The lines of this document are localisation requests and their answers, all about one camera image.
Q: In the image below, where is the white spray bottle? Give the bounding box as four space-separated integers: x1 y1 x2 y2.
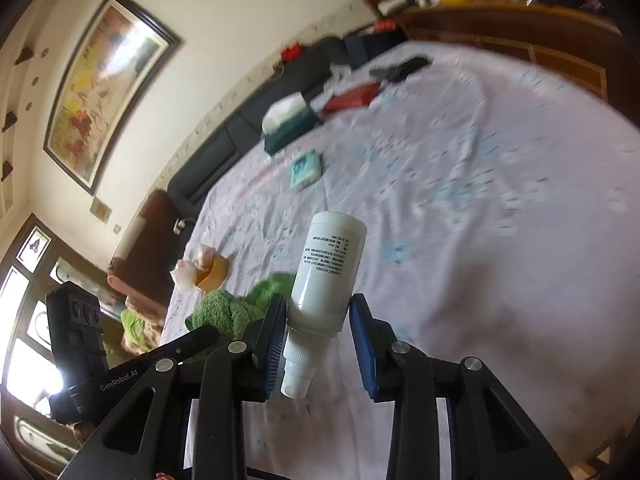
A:
281 211 367 399

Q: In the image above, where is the green towel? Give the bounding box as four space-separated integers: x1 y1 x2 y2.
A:
184 273 295 339

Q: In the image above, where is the white plastic bag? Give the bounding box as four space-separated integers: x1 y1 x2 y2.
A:
169 245 217 292

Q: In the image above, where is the teal wet wipes pack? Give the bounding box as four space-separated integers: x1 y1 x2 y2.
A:
290 151 322 191

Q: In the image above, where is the pink floral tablecloth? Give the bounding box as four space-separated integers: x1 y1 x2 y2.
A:
184 41 639 464

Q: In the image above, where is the black sofa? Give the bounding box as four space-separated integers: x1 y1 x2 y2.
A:
167 29 407 219

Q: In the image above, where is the dark green tissue box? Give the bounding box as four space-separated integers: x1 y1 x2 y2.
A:
262 92 322 156

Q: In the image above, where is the red wallet pouch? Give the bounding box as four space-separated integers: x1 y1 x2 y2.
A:
322 81 382 114

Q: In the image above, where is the red fabric on sofa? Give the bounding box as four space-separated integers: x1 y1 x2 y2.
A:
280 42 306 64

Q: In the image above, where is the framed painting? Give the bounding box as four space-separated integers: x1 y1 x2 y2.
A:
43 0 181 195

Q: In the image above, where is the wooden cabinet counter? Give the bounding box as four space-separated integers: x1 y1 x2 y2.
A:
364 0 639 122

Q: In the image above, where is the white charger with cable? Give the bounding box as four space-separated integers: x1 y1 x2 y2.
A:
172 218 195 235

